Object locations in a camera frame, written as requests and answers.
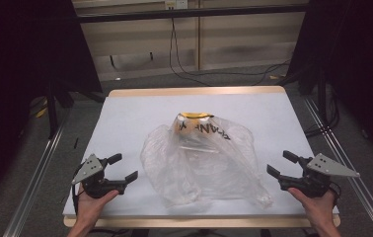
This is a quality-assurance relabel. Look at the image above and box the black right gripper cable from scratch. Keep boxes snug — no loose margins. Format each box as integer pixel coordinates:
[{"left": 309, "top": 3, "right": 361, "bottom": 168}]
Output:
[{"left": 328, "top": 182, "right": 342, "bottom": 207}]

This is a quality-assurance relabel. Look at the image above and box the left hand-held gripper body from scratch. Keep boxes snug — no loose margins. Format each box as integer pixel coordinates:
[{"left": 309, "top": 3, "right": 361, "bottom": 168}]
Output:
[{"left": 71, "top": 153, "right": 111, "bottom": 199}]

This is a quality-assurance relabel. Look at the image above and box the clear plastic bag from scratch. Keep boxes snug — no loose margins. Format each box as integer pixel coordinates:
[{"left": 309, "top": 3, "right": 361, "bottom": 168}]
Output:
[{"left": 139, "top": 112, "right": 274, "bottom": 210}]

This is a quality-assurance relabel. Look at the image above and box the white table mat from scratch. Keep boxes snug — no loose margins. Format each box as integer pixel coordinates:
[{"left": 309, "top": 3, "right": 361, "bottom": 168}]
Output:
[{"left": 62, "top": 92, "right": 340, "bottom": 217}]

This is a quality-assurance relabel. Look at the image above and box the white wall power outlet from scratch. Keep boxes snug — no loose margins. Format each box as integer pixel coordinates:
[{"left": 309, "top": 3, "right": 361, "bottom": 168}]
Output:
[{"left": 164, "top": 0, "right": 188, "bottom": 10}]

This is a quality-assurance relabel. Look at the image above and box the person's left hand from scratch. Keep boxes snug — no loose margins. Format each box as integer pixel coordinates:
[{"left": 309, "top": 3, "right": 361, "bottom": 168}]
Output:
[{"left": 76, "top": 183, "right": 120, "bottom": 225}]

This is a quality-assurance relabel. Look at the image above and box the person's right hand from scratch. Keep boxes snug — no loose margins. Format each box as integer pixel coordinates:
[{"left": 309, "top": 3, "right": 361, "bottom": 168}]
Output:
[{"left": 287, "top": 187, "right": 338, "bottom": 229}]

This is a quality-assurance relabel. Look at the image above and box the black horizontal metal bar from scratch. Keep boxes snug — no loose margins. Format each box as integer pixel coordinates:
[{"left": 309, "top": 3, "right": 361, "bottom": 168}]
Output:
[{"left": 77, "top": 3, "right": 309, "bottom": 24}]

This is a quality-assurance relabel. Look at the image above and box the bundle of black floor cables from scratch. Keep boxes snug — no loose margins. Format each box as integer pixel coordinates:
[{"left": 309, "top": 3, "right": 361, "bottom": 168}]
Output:
[{"left": 304, "top": 88, "right": 341, "bottom": 138}]

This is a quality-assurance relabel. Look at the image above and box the yellow floor tape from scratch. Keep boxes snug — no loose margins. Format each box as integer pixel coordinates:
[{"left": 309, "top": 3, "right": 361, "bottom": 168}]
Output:
[{"left": 35, "top": 98, "right": 49, "bottom": 119}]

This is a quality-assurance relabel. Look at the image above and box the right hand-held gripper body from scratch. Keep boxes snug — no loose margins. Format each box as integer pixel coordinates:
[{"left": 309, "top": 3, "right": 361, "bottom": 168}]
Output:
[{"left": 297, "top": 152, "right": 361, "bottom": 199}]

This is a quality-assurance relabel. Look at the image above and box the black hanging wall cable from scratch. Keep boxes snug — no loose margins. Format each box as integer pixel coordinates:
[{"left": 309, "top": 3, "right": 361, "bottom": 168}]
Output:
[{"left": 169, "top": 17, "right": 292, "bottom": 87}]

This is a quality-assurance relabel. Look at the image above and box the black curtain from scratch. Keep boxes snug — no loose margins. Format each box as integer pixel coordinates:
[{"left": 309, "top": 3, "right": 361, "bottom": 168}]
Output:
[
  {"left": 287, "top": 0, "right": 373, "bottom": 166},
  {"left": 0, "top": 0, "right": 104, "bottom": 211}
]

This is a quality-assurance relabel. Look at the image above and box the silver metal floor rail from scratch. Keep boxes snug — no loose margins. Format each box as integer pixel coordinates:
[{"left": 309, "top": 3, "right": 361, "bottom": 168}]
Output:
[
  {"left": 2, "top": 112, "right": 74, "bottom": 237},
  {"left": 302, "top": 95, "right": 373, "bottom": 237}
]

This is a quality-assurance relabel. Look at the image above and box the black metal stand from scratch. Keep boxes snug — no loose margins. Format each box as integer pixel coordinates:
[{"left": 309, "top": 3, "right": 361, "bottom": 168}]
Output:
[
  {"left": 44, "top": 78, "right": 107, "bottom": 140},
  {"left": 277, "top": 62, "right": 329, "bottom": 126}
]

